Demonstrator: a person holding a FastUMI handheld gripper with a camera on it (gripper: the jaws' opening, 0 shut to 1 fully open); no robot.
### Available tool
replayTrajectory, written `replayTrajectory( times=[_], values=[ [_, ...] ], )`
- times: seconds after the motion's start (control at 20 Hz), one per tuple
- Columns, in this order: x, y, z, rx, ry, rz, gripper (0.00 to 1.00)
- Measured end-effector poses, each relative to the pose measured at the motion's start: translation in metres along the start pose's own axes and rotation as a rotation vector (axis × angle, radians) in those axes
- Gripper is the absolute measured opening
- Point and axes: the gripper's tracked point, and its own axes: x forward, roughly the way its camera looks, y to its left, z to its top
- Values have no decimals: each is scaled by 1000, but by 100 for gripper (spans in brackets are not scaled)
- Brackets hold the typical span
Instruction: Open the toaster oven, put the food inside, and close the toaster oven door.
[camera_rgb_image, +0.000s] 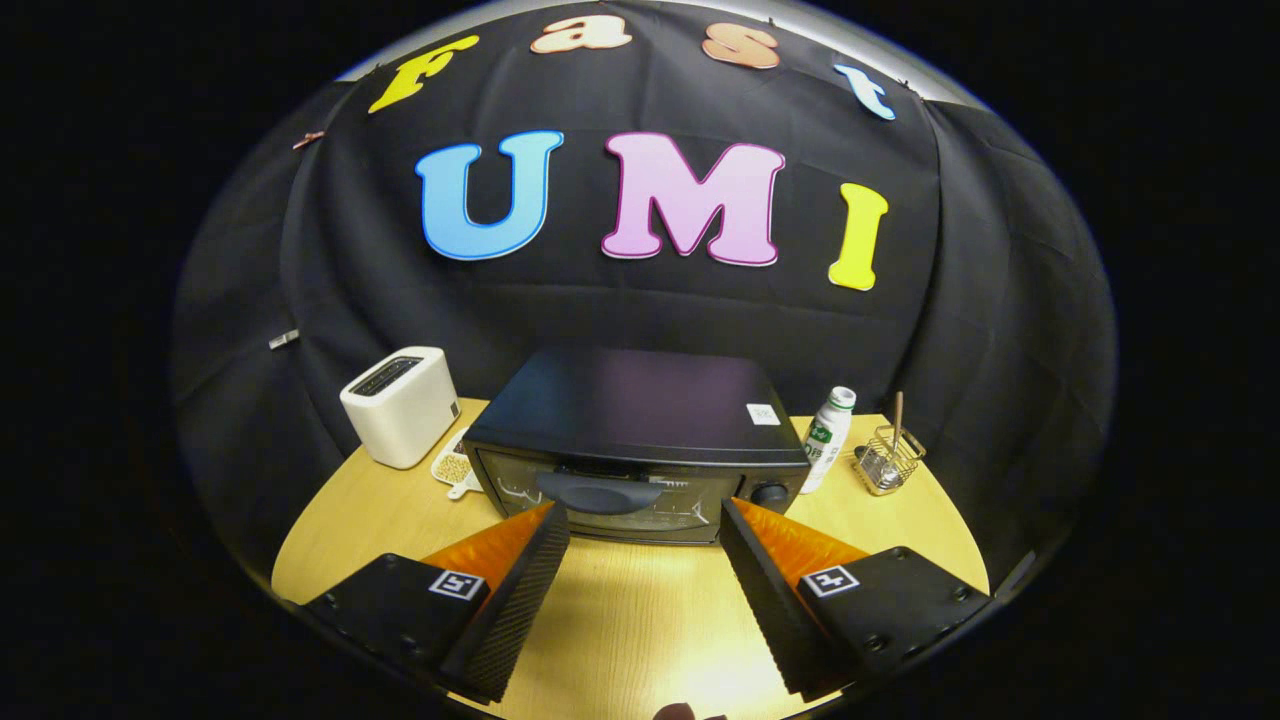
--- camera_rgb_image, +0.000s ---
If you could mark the white toaster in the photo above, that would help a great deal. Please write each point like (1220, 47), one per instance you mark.
(400, 420)

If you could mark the wooden stick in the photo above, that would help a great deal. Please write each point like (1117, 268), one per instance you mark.
(898, 410)

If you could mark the white dish of grains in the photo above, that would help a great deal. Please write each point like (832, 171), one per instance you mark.
(452, 468)

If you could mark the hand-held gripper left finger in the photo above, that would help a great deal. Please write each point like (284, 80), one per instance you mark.
(520, 610)

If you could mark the silver clip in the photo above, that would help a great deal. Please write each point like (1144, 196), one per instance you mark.
(283, 339)

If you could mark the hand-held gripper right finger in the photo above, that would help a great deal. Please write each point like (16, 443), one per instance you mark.
(765, 610)

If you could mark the black toaster oven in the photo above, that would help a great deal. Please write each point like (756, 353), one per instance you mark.
(630, 400)

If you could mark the pink clip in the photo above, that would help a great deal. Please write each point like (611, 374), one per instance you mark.
(307, 139)

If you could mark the white drink bottle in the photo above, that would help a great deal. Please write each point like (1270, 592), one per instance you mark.
(828, 440)

